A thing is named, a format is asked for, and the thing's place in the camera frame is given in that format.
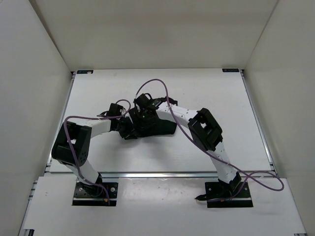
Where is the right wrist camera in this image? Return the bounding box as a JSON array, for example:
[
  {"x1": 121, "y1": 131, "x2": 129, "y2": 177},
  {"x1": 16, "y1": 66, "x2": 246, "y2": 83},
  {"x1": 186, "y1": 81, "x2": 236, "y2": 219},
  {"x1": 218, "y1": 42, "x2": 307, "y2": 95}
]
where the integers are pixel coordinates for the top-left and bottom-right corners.
[{"x1": 133, "y1": 93, "x2": 153, "y2": 110}]

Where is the left blue corner sticker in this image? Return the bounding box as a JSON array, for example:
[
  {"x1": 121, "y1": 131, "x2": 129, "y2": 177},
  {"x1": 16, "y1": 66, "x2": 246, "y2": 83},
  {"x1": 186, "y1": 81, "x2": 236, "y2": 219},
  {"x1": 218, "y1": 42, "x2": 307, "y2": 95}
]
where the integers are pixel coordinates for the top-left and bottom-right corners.
[{"x1": 76, "y1": 70, "x2": 94, "y2": 74}]

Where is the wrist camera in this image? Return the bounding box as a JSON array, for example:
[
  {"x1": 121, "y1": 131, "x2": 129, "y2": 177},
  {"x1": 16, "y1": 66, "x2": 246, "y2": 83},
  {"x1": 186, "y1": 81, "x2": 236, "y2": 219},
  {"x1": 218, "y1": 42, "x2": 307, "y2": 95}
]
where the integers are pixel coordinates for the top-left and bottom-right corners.
[
  {"x1": 97, "y1": 103, "x2": 124, "y2": 118},
  {"x1": 133, "y1": 93, "x2": 153, "y2": 110}
]

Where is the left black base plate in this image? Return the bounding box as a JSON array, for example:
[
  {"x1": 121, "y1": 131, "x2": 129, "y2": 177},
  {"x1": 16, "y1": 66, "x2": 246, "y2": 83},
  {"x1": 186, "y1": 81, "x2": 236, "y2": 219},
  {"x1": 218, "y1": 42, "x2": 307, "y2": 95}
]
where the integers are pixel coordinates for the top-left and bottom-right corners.
[{"x1": 72, "y1": 181, "x2": 119, "y2": 207}]

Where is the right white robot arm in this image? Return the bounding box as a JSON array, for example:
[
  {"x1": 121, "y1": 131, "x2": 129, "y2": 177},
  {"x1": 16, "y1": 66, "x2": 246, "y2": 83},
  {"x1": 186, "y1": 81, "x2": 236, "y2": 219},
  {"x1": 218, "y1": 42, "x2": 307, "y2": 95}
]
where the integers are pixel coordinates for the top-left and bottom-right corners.
[{"x1": 130, "y1": 93, "x2": 241, "y2": 198}]

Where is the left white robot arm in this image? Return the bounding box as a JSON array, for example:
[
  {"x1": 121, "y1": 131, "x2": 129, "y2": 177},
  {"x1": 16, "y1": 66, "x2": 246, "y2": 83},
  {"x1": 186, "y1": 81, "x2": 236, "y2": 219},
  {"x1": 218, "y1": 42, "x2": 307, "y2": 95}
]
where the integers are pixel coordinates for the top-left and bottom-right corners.
[{"x1": 51, "y1": 117, "x2": 137, "y2": 202}]

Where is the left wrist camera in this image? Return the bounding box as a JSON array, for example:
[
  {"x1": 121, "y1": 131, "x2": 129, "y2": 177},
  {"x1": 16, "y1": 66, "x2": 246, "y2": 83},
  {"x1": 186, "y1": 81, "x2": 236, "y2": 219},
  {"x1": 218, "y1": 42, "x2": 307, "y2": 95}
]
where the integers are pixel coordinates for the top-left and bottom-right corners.
[{"x1": 97, "y1": 103, "x2": 124, "y2": 118}]

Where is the right blue corner sticker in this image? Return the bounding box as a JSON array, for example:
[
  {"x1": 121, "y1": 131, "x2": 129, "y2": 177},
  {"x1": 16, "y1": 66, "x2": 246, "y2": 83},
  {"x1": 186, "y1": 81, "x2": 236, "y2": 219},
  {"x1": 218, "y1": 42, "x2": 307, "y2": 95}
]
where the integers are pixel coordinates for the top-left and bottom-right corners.
[{"x1": 222, "y1": 68, "x2": 239, "y2": 73}]

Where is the aluminium front rail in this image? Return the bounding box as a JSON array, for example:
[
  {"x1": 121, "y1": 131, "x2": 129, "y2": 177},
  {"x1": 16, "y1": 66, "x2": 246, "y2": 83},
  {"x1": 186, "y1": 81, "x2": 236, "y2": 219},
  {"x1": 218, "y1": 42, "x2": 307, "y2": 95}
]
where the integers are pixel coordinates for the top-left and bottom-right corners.
[{"x1": 44, "y1": 172, "x2": 272, "y2": 178}]

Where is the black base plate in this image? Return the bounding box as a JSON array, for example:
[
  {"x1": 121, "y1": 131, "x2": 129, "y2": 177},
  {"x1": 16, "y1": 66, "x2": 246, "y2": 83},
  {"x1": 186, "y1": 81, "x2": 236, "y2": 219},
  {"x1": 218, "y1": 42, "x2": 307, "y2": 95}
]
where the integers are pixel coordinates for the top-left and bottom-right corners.
[
  {"x1": 72, "y1": 181, "x2": 119, "y2": 207},
  {"x1": 195, "y1": 181, "x2": 253, "y2": 208}
]

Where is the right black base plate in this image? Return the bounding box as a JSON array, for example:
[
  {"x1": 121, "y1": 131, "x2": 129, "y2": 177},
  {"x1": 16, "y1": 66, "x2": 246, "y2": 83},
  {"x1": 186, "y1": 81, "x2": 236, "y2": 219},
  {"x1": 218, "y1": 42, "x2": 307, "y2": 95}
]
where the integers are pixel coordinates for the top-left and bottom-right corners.
[{"x1": 195, "y1": 181, "x2": 253, "y2": 208}]

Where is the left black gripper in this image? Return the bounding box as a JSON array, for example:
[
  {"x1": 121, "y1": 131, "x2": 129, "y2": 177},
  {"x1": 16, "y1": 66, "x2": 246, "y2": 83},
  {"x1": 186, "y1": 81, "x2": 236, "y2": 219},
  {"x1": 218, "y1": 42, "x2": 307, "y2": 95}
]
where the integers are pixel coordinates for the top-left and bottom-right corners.
[{"x1": 114, "y1": 116, "x2": 140, "y2": 140}]

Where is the blue corner sticker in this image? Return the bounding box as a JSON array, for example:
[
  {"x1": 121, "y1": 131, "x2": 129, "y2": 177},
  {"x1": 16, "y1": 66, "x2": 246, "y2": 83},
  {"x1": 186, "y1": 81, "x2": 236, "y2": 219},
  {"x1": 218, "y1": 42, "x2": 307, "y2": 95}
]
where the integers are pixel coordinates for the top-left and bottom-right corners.
[
  {"x1": 76, "y1": 70, "x2": 94, "y2": 74},
  {"x1": 222, "y1": 68, "x2": 239, "y2": 73}
]

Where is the black skirt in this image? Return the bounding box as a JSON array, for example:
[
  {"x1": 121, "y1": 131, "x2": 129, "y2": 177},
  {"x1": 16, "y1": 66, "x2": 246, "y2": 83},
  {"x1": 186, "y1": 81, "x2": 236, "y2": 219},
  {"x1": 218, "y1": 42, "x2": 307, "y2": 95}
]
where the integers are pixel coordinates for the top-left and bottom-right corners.
[{"x1": 132, "y1": 117, "x2": 177, "y2": 138}]

